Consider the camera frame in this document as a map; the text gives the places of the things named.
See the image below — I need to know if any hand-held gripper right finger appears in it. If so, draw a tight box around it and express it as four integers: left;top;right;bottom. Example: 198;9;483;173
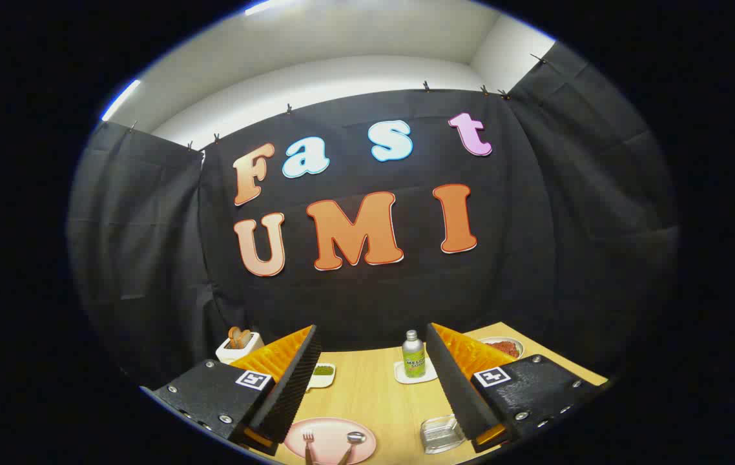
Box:
426;323;607;453

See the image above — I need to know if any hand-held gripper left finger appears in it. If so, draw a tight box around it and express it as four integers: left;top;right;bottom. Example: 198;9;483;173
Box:
141;325;322;456

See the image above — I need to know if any spoon with brown handle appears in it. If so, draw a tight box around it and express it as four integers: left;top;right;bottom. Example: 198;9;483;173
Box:
340;431;367;465

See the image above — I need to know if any white divided dish with beans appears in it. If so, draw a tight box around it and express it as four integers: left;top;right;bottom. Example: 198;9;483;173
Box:
307;363;336;389

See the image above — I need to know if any white square coaster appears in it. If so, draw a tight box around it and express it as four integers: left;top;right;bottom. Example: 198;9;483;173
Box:
394;358;438;385

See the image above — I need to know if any green soda bottle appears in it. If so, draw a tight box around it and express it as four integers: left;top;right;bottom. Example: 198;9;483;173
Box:
402;330;426;379

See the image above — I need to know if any white oval plate with meat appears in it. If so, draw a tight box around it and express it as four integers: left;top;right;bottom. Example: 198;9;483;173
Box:
479;336;524;360

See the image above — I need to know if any white toaster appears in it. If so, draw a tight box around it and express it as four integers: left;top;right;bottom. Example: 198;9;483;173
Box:
216;333;265;364

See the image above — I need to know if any pink round plate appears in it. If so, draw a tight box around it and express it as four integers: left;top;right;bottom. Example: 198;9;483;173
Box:
284;417;377;465

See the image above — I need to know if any metal wire basket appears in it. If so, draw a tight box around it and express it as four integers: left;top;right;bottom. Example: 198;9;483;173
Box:
420;415;467;455

